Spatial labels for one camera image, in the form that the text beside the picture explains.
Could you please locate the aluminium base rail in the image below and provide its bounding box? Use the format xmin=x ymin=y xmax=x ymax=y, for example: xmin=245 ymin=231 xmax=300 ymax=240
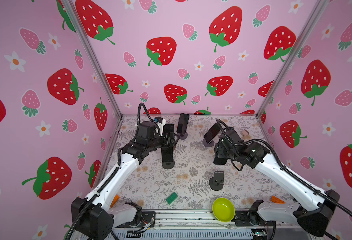
xmin=108 ymin=210 xmax=277 ymax=240

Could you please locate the grey back centre stand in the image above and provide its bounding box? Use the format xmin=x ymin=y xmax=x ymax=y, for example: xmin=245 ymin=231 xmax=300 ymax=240
xmin=177 ymin=133 xmax=188 ymax=140

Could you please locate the pink wall charger cube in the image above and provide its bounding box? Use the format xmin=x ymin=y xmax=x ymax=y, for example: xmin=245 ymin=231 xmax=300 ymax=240
xmin=241 ymin=130 xmax=250 ymax=137

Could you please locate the orange brick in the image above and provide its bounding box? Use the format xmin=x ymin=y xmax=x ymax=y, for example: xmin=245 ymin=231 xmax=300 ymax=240
xmin=270 ymin=196 xmax=285 ymax=204
xmin=110 ymin=195 xmax=120 ymax=208

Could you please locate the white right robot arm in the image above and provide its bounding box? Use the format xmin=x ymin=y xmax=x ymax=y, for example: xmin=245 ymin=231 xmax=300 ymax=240
xmin=215 ymin=128 xmax=340 ymax=237

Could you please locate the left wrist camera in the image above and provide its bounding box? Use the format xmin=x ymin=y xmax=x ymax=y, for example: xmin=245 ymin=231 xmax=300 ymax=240
xmin=154 ymin=117 xmax=166 ymax=136

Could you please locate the green lego brick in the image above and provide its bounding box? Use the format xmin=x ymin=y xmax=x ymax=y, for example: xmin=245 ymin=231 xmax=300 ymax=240
xmin=166 ymin=192 xmax=179 ymax=205

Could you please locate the lime green bowl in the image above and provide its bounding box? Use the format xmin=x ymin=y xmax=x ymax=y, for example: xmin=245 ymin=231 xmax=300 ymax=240
xmin=212 ymin=198 xmax=235 ymax=223

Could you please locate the orange brick right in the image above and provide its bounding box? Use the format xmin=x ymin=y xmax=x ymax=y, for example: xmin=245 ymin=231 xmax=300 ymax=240
xmin=270 ymin=196 xmax=285 ymax=204

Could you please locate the orange brick left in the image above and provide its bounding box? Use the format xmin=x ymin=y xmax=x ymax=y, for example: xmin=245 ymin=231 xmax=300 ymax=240
xmin=110 ymin=195 xmax=120 ymax=208

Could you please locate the black phone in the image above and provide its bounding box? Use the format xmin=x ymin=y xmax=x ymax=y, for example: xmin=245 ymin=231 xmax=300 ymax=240
xmin=161 ymin=124 xmax=175 ymax=162
xmin=177 ymin=113 xmax=190 ymax=136
xmin=204 ymin=123 xmax=221 ymax=143

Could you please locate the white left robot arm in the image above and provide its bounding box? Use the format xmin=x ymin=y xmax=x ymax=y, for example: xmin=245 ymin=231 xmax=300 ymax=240
xmin=66 ymin=118 xmax=179 ymax=240

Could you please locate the grey centre phone stand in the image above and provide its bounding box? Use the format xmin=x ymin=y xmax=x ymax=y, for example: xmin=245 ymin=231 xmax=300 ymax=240
xmin=202 ymin=139 xmax=215 ymax=148

